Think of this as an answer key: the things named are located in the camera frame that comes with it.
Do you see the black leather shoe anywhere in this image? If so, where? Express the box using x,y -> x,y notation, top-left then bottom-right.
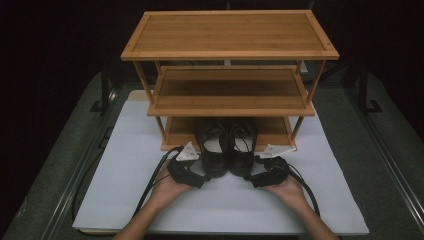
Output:
194,117 -> 231,179
228,117 -> 258,178

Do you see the right hand-held gripper cable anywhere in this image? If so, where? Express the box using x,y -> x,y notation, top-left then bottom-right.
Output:
287,162 -> 322,218

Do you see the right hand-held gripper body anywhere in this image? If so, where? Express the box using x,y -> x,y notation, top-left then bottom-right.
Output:
249,143 -> 297,189

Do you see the hand-held gripper cable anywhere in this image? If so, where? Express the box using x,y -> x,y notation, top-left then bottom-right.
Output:
287,162 -> 322,218
132,145 -> 185,220

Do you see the left hand-held gripper cable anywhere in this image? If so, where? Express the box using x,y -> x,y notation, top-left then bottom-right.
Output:
132,145 -> 185,220

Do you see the person's right hand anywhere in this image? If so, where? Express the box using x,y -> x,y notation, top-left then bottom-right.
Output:
262,176 -> 310,211

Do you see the person's left hand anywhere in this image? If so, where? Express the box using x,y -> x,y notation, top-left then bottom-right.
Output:
149,160 -> 194,206

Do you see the wooden three-tier shoe rack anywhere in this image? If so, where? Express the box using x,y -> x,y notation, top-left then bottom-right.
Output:
120,9 -> 340,153

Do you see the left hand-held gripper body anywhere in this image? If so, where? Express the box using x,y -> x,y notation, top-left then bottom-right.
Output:
166,141 -> 206,190

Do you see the white table mat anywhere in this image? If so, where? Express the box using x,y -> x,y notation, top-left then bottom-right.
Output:
72,99 -> 370,236

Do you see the black metal stand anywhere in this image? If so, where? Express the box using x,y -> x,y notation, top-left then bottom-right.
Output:
357,59 -> 384,115
89,59 -> 114,116

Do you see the metal frame rail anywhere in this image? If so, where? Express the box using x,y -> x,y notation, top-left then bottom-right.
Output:
344,88 -> 424,218
41,93 -> 121,240

